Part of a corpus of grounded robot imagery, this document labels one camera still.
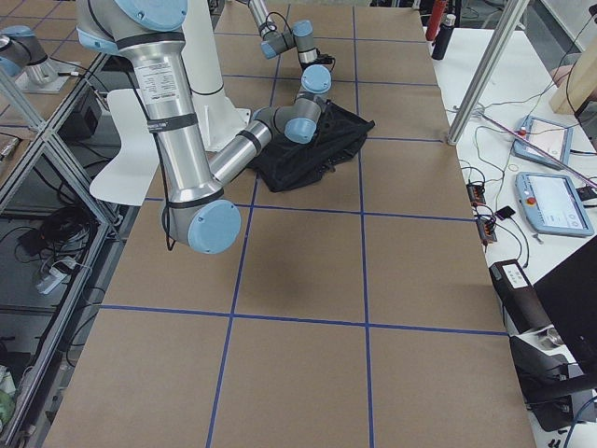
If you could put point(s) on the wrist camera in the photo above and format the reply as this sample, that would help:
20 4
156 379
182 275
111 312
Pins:
325 59

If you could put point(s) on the upper teach pendant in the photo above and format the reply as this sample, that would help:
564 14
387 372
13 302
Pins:
553 138

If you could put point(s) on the orange circuit board lower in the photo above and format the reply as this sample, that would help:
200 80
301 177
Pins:
486 230

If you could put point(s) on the orange circuit board upper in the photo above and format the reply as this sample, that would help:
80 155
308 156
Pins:
476 194

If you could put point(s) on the black monitor stand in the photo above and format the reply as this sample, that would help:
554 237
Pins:
552 388

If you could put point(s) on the white power strip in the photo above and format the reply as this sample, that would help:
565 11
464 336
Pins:
56 274

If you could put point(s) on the black graphic t-shirt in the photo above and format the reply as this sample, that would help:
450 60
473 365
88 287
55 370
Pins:
284 165

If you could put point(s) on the black box with label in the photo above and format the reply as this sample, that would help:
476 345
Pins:
518 296

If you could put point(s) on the white chair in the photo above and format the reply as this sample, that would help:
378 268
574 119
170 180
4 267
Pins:
127 178

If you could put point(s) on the black water bottle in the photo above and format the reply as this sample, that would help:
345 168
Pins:
443 37

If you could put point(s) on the teach pendant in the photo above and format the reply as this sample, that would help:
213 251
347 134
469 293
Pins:
553 138
551 205

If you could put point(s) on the orange circuit board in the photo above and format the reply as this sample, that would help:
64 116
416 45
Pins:
476 194
486 230

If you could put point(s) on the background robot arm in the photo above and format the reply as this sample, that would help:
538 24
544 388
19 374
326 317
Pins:
24 59

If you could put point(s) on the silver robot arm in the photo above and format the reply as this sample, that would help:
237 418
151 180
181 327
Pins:
150 35
278 36

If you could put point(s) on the aluminium frame post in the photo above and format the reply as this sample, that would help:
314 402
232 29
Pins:
489 60

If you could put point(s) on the lower teach pendant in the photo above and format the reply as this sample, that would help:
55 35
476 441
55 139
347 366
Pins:
551 205

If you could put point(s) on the red bottle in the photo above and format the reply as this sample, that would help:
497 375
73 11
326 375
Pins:
435 19

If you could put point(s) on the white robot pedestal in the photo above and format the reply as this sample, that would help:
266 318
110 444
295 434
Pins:
219 119

